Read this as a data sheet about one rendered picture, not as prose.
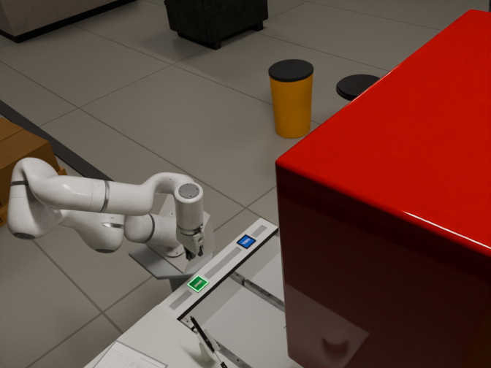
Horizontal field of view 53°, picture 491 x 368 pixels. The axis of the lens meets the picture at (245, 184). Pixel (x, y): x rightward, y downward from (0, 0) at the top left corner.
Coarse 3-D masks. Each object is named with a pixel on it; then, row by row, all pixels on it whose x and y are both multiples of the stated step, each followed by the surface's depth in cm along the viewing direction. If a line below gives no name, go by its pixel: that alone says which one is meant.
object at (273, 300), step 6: (246, 282) 187; (252, 282) 187; (252, 288) 185; (258, 288) 184; (258, 294) 185; (264, 294) 182; (270, 294) 181; (270, 300) 180; (276, 300) 179; (276, 306) 180; (282, 306) 177
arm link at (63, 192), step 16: (32, 160) 135; (16, 176) 134; (32, 176) 130; (48, 176) 129; (64, 176) 127; (32, 192) 128; (48, 192) 124; (64, 192) 124; (80, 192) 126; (96, 192) 128; (64, 208) 127; (80, 208) 128; (96, 208) 130
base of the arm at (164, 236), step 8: (152, 216) 186; (160, 216) 191; (168, 216) 206; (160, 224) 187; (168, 224) 191; (160, 232) 187; (168, 232) 190; (152, 240) 186; (160, 240) 189; (168, 240) 192; (176, 240) 195; (168, 248) 202; (176, 248) 199
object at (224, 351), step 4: (196, 332) 172; (220, 344) 167; (220, 348) 165; (224, 348) 165; (220, 352) 166; (224, 352) 164; (228, 352) 164; (228, 356) 163; (232, 356) 163; (236, 356) 162; (232, 360) 162; (236, 360) 161; (240, 360) 161; (236, 364) 162; (240, 364) 160; (244, 364) 160
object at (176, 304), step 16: (256, 224) 195; (272, 224) 195; (256, 240) 188; (224, 256) 183; (240, 256) 183; (208, 272) 178; (224, 272) 177; (208, 288) 172; (160, 304) 168; (176, 304) 168
